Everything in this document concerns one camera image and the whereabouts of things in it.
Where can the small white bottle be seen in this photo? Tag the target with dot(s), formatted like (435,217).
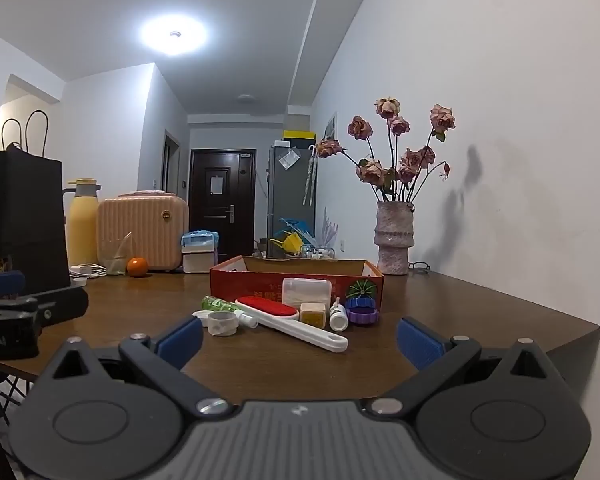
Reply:
(338,317)

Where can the yellow thermos jug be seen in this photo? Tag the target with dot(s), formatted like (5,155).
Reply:
(82,230)

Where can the green bottle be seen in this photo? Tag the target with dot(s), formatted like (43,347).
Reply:
(217,304)

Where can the yellow and black box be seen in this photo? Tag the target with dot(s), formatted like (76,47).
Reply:
(299,136)

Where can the red and white lint brush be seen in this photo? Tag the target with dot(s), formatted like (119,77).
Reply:
(280,312)

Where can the green striped round case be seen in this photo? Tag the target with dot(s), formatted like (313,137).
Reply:
(362,289)

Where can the white and blue storage box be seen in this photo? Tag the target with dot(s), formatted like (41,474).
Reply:
(199,255)

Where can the pink ribbed suitcase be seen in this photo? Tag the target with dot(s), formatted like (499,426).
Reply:
(145,230)

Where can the red cardboard box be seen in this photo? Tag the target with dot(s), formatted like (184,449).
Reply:
(250,285)

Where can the white tape roll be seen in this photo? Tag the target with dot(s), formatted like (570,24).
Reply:
(222,325)

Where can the small beige cube box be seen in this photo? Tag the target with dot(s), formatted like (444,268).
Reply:
(313,316)

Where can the dark brown entrance door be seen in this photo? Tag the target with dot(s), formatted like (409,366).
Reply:
(220,210)

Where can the small white bottle cap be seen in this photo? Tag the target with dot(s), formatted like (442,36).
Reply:
(79,283)

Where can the blue folding rack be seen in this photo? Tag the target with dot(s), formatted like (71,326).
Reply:
(295,225)

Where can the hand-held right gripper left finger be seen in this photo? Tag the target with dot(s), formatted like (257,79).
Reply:
(180,341)

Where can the bright round ceiling lamp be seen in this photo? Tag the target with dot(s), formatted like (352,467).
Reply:
(174,35)

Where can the black paper bag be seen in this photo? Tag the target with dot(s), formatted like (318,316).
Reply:
(20,210)

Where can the purple coral decoration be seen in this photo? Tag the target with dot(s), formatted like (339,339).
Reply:
(329,230)

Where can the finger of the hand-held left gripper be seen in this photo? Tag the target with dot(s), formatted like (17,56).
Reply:
(0,283)
(60,306)

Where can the grey refrigerator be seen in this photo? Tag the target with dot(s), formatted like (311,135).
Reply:
(287,200)

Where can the yellow watering can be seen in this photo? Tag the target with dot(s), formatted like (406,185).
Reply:
(289,244)

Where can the pink textured vase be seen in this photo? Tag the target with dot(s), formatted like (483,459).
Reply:
(394,240)

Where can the interior side door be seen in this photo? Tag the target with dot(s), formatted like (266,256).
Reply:
(171,162)

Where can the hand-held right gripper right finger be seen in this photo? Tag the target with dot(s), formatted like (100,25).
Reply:
(420,342)

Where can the hanging folded umbrella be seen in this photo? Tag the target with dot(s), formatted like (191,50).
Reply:
(310,175)

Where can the eyeglasses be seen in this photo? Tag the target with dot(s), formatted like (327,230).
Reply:
(420,266)

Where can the purple round lid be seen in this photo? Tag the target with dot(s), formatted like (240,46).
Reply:
(362,317)

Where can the dried pink roses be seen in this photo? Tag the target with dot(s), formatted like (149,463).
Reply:
(412,160)

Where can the clear glass cup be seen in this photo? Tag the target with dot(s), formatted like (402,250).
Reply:
(115,261)

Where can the orange fruit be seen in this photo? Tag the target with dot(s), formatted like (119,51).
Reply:
(137,267)

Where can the blue round lid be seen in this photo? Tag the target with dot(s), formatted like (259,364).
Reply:
(360,303)

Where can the white round lid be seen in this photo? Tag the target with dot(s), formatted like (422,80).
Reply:
(201,315)

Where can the paper sheet on refrigerator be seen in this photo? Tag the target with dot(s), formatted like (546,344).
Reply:
(289,158)

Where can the small unlit ceiling lamp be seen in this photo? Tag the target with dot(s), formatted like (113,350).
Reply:
(246,98)

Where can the white plastic container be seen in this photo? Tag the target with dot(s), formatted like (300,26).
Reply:
(307,291)

